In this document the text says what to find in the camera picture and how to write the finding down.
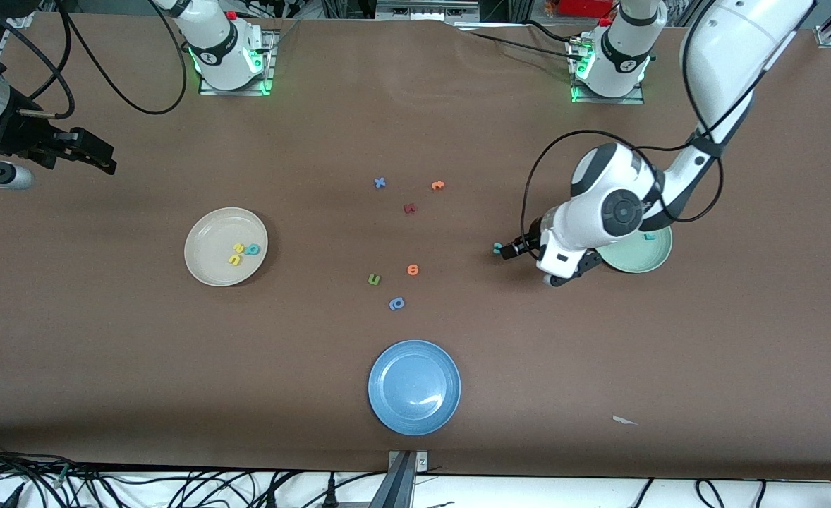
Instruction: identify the green plate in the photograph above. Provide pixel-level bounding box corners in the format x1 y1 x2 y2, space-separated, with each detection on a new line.
595 224 673 274

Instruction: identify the beige plate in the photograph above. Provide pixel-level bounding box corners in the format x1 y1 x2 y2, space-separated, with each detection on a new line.
184 207 269 287

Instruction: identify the blue plate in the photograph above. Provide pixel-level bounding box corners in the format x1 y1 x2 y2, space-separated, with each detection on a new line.
368 340 462 436

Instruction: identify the brown table cover sheet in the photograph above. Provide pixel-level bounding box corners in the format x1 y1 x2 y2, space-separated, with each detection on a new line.
0 13 831 482

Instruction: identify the red box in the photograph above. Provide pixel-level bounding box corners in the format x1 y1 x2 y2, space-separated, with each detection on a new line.
555 0 617 18

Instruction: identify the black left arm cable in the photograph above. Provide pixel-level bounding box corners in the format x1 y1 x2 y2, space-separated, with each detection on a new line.
521 0 815 245

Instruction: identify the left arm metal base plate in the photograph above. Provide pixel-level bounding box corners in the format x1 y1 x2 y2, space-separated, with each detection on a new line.
569 35 645 105

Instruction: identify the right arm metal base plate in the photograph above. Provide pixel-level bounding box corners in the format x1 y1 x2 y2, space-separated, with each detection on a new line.
198 30 277 97

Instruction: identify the black base cable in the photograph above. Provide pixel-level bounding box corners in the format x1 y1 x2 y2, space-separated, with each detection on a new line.
466 30 580 64
525 20 575 42

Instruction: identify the grey metal rail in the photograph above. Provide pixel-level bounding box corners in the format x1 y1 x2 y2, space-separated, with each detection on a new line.
375 0 481 22

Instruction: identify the aluminium camera post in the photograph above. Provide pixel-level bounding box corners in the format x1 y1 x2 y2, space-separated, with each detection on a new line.
370 450 430 508

